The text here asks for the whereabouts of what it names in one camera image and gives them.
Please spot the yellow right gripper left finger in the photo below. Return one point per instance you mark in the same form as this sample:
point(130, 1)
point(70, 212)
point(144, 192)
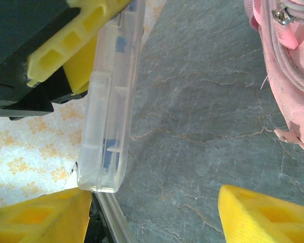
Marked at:
point(35, 222)

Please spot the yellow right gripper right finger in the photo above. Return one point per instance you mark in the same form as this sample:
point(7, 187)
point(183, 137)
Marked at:
point(273, 220)

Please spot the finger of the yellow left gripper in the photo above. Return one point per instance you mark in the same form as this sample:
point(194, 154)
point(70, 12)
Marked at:
point(71, 40)
point(82, 63)

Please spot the clear plastic case red label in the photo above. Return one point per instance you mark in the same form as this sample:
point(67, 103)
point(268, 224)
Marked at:
point(111, 114)

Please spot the pink school backpack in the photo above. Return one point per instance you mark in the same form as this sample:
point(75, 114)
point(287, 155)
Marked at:
point(288, 76)

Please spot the long aluminium base rail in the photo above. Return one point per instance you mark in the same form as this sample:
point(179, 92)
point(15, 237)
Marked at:
point(116, 220)

